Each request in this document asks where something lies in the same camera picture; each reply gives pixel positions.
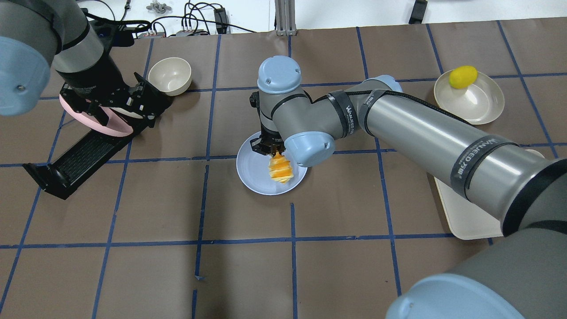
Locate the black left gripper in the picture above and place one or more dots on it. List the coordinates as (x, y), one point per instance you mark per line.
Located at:
(91, 82)

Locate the blue plate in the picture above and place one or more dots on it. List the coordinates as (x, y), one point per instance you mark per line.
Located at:
(252, 169)

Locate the white shallow bowl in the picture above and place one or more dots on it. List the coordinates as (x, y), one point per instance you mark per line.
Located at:
(481, 102)

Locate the yellow lemon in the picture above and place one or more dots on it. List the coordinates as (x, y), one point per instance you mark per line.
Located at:
(462, 77)

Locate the black power adapter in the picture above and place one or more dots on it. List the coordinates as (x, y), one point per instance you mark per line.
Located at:
(221, 18)

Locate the white rectangular tray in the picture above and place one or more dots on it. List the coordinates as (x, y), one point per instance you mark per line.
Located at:
(469, 212)

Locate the black dish rack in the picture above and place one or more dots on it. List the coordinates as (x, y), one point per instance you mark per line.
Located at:
(63, 177)

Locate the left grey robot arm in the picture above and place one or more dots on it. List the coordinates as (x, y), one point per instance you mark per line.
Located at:
(40, 35)

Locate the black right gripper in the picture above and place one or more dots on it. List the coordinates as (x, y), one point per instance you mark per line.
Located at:
(267, 133)

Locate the small cream bowl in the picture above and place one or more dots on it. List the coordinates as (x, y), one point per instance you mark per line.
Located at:
(172, 76)

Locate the aluminium frame post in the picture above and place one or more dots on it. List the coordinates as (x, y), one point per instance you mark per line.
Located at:
(285, 22)

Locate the pink plate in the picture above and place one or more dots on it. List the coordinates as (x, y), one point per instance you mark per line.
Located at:
(116, 126)

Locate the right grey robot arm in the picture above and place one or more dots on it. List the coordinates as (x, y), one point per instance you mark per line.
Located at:
(521, 277)

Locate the orange striped bread roll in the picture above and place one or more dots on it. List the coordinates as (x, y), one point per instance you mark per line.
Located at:
(280, 169)

